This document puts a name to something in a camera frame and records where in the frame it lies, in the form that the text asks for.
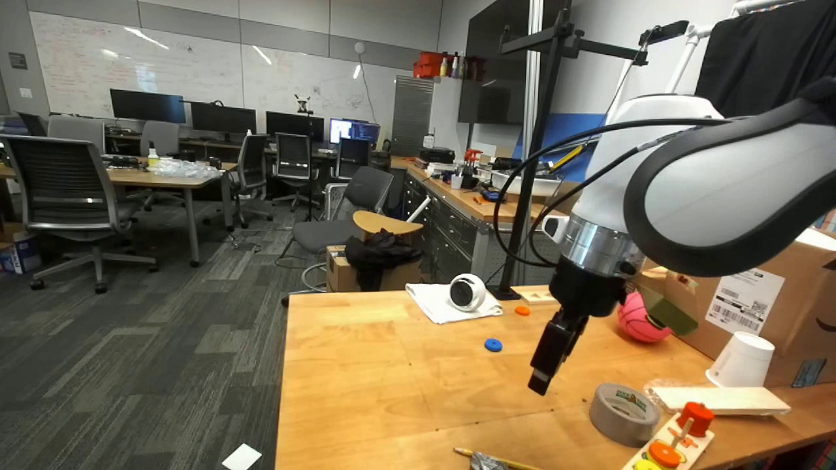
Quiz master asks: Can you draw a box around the blue board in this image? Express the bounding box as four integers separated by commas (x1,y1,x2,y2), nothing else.
519,109,617,165

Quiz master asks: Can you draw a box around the clear plastic bin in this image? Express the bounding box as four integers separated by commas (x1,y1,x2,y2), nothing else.
489,168,564,202

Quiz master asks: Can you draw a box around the wooden top workbench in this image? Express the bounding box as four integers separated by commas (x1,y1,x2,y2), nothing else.
390,153,573,288

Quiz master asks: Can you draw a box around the white stand pole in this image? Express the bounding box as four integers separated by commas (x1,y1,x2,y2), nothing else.
665,24,713,100
607,18,693,100

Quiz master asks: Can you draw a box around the wooden stool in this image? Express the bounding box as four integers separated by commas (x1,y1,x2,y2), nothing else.
348,210,428,264

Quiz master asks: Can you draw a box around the yellow pencil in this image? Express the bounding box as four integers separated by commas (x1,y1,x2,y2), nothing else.
451,446,530,470

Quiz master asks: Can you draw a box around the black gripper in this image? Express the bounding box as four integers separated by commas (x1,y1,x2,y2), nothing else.
526,258,633,400

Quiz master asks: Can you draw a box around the grey duct tape roll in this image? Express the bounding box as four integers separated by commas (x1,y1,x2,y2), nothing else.
587,382,663,446

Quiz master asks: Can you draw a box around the red cylinder toy piece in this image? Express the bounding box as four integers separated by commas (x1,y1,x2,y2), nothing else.
676,400,715,439

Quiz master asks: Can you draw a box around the dark grey office chair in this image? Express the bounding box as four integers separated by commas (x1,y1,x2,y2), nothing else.
291,165,398,257

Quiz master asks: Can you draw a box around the white round device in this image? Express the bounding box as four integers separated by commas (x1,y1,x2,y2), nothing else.
447,272,490,317

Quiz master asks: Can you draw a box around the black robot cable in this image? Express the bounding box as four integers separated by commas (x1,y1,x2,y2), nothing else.
490,114,728,275

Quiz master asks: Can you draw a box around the small cardboard box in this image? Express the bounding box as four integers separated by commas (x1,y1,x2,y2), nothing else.
323,242,360,292

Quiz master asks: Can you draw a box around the monitor with blue screen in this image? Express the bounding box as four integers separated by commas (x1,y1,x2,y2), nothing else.
327,118,383,146

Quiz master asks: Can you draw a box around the white paper sheet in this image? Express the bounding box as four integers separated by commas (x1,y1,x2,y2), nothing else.
406,283,506,326

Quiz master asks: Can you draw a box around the orange ring toy piece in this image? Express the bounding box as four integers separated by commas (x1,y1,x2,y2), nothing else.
649,439,684,470

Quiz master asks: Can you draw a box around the grey cabinet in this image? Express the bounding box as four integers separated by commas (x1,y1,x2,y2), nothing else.
390,74,437,159

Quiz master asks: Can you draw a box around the pink basketball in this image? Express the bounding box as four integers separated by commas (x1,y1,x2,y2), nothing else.
615,289,676,347

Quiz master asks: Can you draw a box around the wooden office desk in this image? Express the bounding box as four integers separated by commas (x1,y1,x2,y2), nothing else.
105,163,231,270

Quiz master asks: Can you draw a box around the grey mesh office chair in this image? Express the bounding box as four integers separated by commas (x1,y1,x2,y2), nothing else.
0,133,163,294

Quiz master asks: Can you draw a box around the black wall panel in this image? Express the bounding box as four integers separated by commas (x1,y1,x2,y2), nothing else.
456,0,532,129

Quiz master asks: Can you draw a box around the white paper scrap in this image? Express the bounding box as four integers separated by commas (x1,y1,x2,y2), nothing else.
219,442,263,470

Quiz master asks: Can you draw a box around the black bag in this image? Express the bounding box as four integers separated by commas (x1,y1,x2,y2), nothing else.
343,232,426,292

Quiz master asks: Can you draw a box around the large cardboard box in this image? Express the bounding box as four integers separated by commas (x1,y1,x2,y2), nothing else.
635,228,836,390

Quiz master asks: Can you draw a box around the black camera stand pole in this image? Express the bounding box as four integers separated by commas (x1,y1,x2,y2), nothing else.
494,0,651,301

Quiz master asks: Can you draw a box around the white paper cup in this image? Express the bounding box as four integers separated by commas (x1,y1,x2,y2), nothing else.
702,328,779,391

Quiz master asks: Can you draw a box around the black cloth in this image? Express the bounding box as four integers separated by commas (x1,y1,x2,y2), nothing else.
696,0,836,120

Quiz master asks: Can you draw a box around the red shelf object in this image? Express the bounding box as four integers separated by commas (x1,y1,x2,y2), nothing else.
409,49,443,83

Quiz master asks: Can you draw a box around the black computer monitor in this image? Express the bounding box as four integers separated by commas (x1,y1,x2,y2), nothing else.
263,109,327,146
108,86,189,125
189,100,258,139

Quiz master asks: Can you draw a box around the wooden peg block strip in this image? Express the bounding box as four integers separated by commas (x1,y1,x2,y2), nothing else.
510,283,562,306

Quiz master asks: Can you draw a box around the black office chair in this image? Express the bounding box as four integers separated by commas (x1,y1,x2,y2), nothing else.
233,130,274,229
272,130,323,219

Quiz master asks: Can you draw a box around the white flat rectangular tray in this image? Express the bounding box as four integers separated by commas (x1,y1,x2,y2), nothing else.
649,385,794,419

